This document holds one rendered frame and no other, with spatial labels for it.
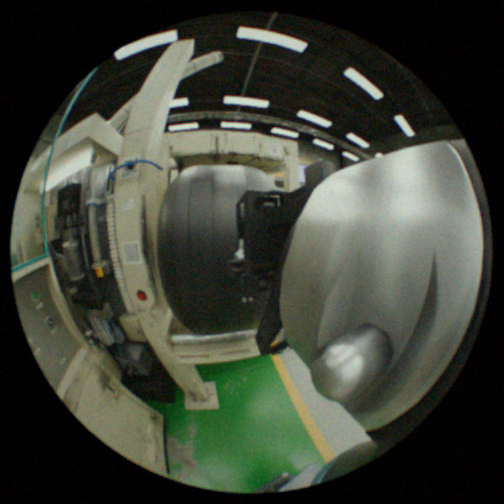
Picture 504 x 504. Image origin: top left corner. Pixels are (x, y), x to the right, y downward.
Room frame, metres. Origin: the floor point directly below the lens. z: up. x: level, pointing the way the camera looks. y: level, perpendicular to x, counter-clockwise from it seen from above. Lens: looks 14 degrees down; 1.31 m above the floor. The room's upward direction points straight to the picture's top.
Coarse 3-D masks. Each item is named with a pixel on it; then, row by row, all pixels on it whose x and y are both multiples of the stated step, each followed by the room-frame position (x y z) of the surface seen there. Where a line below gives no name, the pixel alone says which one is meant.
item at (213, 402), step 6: (204, 384) 0.54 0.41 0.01; (210, 384) 0.55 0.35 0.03; (210, 390) 0.49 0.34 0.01; (186, 396) 0.38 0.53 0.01; (210, 396) 0.43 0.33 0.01; (216, 396) 0.44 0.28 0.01; (186, 402) 0.32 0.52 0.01; (192, 402) 0.33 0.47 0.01; (198, 402) 0.34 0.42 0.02; (204, 402) 0.36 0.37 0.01; (210, 402) 0.37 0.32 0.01; (216, 402) 0.38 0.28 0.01; (186, 408) 0.26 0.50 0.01; (192, 408) 0.27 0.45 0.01; (198, 408) 0.29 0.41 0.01; (204, 408) 0.30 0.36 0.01; (210, 408) 0.31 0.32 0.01
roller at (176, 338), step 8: (176, 336) 0.33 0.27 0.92; (184, 336) 0.34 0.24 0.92; (192, 336) 0.34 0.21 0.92; (200, 336) 0.35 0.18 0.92; (208, 336) 0.36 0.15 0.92; (216, 336) 0.36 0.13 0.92; (224, 336) 0.37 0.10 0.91; (232, 336) 0.37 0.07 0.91; (240, 336) 0.38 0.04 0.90; (248, 336) 0.39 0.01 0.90
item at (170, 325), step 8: (168, 312) 0.43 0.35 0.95; (168, 320) 0.38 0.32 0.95; (176, 320) 0.45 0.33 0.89; (168, 328) 0.34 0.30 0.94; (176, 328) 0.41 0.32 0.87; (160, 336) 0.29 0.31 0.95; (168, 336) 0.31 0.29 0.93; (160, 344) 0.27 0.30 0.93; (168, 344) 0.29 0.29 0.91; (168, 352) 0.27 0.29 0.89
